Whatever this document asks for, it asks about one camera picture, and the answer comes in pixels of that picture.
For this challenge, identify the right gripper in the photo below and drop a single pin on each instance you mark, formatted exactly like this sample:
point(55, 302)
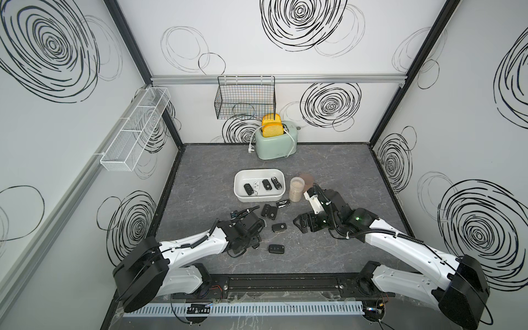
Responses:
point(311, 225)

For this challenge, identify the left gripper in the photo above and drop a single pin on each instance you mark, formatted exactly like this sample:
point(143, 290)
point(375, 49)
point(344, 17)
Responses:
point(256, 238)

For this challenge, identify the black key bottom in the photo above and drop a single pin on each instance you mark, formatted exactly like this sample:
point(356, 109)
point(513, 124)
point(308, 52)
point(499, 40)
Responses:
point(276, 249)

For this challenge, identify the black flip key with buttons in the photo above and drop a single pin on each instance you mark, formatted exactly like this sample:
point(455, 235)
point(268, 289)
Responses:
point(249, 189)

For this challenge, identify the black chrome Bentley key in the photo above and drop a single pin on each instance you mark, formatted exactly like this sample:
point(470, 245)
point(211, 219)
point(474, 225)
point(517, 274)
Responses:
point(283, 203)

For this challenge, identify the white storage box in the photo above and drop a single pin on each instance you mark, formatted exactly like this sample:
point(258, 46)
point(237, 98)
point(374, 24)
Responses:
point(250, 176)

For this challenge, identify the white car key fob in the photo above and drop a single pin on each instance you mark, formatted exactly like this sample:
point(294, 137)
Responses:
point(256, 187)

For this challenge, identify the black key fob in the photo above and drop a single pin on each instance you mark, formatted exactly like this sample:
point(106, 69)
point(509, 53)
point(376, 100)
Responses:
point(267, 185)

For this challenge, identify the long black flip key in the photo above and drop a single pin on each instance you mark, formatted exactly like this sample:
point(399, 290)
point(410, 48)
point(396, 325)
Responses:
point(276, 183)

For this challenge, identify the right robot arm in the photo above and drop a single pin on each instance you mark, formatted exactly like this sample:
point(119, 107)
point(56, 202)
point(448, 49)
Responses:
point(456, 286)

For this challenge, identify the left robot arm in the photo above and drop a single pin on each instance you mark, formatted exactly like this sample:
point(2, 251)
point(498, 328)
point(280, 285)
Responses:
point(154, 268)

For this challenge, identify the black VW flip key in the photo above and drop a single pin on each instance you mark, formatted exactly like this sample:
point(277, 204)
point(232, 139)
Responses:
point(272, 214)

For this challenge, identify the round cork coaster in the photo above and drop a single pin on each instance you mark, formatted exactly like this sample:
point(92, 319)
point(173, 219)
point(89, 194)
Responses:
point(308, 180)

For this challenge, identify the beige cylindrical cup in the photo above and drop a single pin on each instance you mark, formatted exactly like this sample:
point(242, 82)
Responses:
point(297, 185)

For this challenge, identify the mint green toaster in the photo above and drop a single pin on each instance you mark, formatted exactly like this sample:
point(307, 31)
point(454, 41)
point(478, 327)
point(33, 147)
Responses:
point(282, 146)

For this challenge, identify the yellow toast slices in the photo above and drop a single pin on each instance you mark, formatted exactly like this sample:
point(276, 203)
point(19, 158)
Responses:
point(272, 125)

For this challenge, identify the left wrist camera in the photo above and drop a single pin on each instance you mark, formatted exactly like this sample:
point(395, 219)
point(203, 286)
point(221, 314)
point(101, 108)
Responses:
point(235, 215)

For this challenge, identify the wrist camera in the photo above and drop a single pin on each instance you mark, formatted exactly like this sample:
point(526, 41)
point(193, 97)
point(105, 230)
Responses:
point(321, 200)
point(235, 215)

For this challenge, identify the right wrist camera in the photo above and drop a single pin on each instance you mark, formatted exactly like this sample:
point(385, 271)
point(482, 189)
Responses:
point(321, 200)

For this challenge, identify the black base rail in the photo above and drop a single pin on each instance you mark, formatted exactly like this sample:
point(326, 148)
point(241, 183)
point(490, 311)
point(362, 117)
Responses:
point(284, 283)

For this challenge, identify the grey slotted cable duct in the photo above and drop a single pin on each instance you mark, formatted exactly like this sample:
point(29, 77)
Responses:
point(329, 308)

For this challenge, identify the black wire basket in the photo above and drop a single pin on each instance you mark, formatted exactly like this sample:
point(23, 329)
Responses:
point(245, 96)

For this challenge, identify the white mesh wall shelf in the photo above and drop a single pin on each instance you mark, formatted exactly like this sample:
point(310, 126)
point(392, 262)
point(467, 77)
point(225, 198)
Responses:
point(126, 149)

